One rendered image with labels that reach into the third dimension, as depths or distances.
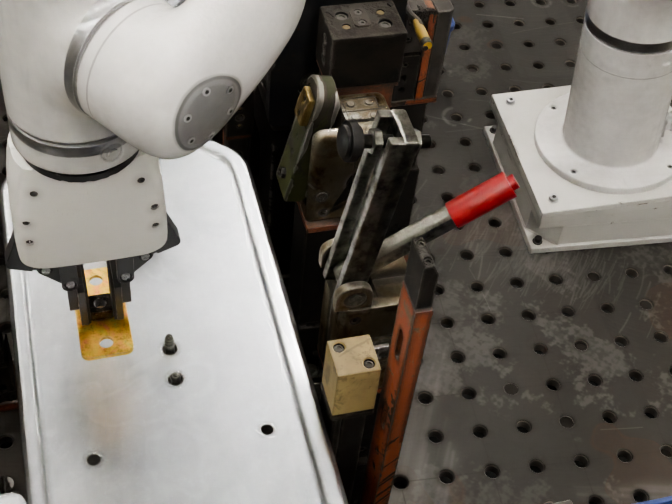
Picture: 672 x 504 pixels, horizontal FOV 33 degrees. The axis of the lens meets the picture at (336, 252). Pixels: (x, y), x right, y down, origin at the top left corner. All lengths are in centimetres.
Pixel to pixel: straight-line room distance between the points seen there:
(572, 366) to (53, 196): 76
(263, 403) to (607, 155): 68
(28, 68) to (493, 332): 81
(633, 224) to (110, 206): 85
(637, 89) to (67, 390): 76
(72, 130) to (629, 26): 78
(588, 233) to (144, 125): 92
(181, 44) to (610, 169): 92
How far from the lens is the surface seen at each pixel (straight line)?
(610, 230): 145
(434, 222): 87
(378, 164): 82
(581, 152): 144
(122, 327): 86
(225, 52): 60
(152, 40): 60
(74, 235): 77
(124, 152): 70
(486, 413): 127
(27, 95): 67
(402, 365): 81
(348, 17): 104
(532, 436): 127
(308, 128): 99
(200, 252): 98
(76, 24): 62
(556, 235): 143
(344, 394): 85
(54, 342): 93
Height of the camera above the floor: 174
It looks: 48 degrees down
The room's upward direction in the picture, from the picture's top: 7 degrees clockwise
